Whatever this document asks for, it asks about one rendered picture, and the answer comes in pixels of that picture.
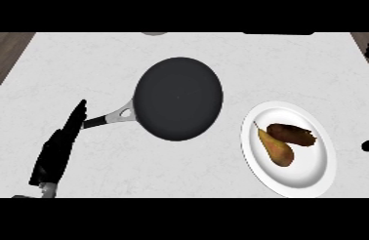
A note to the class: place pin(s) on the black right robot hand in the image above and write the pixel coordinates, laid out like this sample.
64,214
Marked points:
365,147

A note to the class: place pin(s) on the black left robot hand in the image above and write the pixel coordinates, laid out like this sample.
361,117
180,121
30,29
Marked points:
58,146

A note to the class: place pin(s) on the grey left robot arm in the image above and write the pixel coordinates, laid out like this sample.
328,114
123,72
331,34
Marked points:
48,190

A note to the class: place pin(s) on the brown sweet potato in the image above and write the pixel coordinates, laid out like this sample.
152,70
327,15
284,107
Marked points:
291,134

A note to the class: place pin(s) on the white plate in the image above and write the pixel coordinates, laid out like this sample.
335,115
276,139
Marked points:
293,172

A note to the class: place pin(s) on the dark grey frying pan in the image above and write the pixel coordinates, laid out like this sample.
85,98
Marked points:
178,99

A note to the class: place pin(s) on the brown-green pear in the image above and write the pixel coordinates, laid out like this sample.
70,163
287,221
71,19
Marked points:
278,149

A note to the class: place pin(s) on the grey round object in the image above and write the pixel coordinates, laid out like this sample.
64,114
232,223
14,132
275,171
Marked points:
154,33

